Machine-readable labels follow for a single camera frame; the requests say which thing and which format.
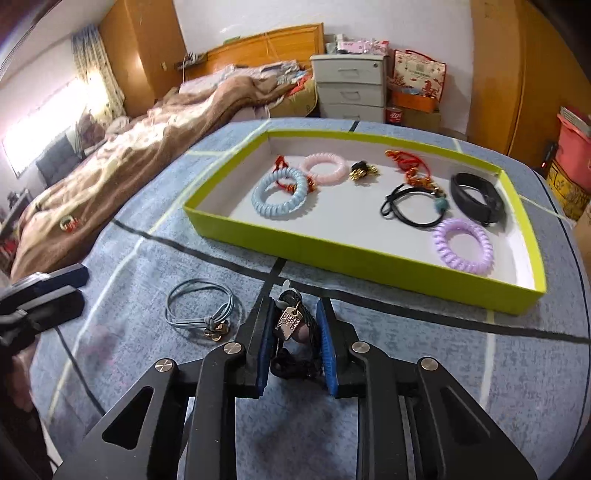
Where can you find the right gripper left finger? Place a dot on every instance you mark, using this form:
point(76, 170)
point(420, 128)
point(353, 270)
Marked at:
point(257, 338)

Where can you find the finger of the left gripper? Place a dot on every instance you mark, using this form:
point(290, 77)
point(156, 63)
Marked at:
point(19, 329)
point(39, 284)

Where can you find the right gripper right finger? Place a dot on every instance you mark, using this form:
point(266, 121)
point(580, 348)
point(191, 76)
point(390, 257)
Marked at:
point(343, 378)

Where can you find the black tie with teal bead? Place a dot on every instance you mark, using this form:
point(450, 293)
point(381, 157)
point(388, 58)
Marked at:
point(417, 207)

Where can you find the black wristband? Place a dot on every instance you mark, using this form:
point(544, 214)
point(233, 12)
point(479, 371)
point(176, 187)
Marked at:
point(477, 198)

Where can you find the left hand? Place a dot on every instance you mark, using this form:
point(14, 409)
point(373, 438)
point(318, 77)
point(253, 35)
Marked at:
point(17, 380)

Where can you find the brown fleece blanket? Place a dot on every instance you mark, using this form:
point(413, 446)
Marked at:
point(61, 224)

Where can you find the blue plaid table cloth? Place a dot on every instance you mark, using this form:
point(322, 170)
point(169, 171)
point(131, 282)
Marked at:
point(530, 373)

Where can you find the green shallow cardboard tray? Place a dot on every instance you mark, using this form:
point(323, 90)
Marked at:
point(339, 228)

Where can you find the floral window curtain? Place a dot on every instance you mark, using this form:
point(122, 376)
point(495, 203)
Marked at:
point(94, 69)

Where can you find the orange box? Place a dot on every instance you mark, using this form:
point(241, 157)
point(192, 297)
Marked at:
point(415, 102)

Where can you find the white three drawer cabinet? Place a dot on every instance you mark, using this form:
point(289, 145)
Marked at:
point(351, 86)

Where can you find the wooden corner cabinet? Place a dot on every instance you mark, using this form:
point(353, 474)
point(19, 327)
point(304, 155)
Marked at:
point(144, 43)

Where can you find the yellow patterned box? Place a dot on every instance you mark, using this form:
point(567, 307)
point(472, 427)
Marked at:
point(572, 198)

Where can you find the red patterned gift bag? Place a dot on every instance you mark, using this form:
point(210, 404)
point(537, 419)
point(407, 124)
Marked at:
point(418, 74)

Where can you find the wooden bed headboard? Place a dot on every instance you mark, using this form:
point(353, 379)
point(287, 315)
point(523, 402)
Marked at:
point(297, 43)

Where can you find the pink plastic storage bin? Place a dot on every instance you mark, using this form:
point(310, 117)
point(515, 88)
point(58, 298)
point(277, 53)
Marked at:
point(573, 154)

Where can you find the tall wooden wardrobe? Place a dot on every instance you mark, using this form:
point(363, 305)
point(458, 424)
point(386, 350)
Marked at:
point(523, 73)

